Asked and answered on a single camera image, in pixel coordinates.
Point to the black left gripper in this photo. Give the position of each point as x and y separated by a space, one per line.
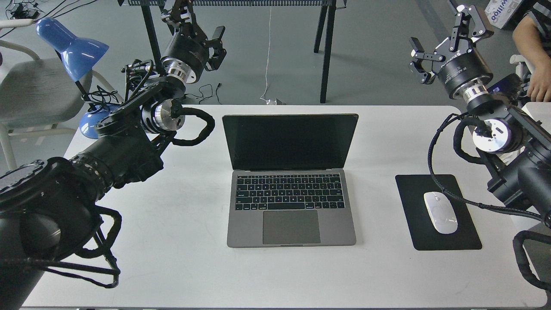
190 51

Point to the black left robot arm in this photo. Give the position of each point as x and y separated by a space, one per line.
50 219

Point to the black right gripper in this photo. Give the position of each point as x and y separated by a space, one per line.
462 69

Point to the grey white chair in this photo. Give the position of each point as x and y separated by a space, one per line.
36 96

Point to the person's hand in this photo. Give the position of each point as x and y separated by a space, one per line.
540 85

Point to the white computer mouse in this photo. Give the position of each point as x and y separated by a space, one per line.
440 212

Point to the white office chair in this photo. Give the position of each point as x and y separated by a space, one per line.
524 70

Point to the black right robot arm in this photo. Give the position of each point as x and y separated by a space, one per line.
493 132

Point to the grey laptop computer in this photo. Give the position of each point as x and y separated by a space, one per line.
289 187

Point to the black mouse pad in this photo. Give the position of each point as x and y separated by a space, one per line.
425 237

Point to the blue desk lamp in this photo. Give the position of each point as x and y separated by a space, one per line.
78 56

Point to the person's forearm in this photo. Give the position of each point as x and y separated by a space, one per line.
527 40

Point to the white cardboard box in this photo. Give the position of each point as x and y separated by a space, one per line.
499 12

